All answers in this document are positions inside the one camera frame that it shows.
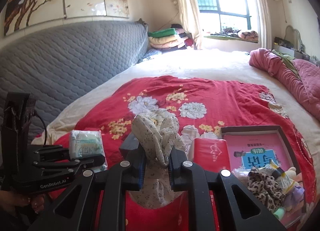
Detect white floral cloth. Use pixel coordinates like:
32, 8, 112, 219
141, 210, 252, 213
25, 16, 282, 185
130, 115, 186, 209

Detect green white tissue packet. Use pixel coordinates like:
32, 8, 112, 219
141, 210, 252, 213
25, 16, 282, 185
69, 130, 108, 172

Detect red tissue pack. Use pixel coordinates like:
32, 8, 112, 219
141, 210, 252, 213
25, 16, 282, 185
188, 137, 232, 231

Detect small clear packet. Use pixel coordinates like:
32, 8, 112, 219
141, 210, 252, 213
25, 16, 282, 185
232, 168, 250, 180

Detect leopard print scrunchie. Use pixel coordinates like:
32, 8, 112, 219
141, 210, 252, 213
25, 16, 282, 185
247, 167, 285, 213

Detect mint green sponge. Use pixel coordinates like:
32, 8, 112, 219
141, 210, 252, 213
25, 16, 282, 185
273, 207, 286, 221

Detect yellow snack packet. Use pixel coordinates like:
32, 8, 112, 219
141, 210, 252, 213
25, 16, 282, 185
269, 159, 295, 194

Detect left hand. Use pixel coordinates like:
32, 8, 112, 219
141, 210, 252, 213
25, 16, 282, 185
0, 190, 44, 213

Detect pink and blue book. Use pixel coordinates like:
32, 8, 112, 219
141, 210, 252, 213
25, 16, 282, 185
223, 132, 293, 187

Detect grey quilted headboard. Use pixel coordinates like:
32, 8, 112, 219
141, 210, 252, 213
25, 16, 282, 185
1, 20, 149, 141

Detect grey shallow box tray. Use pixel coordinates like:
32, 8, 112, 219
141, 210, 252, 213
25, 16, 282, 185
221, 125, 305, 229

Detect dark patterned pillow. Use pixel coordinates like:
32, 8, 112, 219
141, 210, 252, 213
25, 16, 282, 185
137, 48, 162, 63

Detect beige bed sheet mattress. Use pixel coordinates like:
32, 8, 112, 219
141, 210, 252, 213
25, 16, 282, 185
32, 49, 319, 172

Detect stack of folded blankets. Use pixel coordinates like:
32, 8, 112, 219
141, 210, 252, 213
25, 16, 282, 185
148, 24, 195, 52

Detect left cream curtain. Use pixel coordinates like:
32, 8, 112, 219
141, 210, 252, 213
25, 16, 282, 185
177, 0, 204, 50

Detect cream curtain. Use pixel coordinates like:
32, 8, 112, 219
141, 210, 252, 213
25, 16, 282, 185
177, 0, 204, 50
256, 0, 272, 50

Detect pink quilted duvet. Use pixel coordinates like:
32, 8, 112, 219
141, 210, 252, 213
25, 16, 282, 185
249, 48, 319, 119

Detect clothes on window sill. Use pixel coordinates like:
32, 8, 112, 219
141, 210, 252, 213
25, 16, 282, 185
204, 27, 259, 43

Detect green cloth on duvet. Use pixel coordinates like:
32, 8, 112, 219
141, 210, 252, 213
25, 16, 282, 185
272, 50, 301, 80

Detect right cream curtain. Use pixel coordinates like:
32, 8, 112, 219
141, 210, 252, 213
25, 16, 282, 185
256, 0, 272, 50

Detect vanity mirror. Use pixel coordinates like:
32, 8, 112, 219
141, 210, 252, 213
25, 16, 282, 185
284, 25, 305, 52

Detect black cable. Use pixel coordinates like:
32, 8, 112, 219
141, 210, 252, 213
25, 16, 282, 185
32, 110, 48, 146

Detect window with dark frame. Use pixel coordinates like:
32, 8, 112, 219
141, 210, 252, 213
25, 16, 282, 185
197, 0, 252, 34

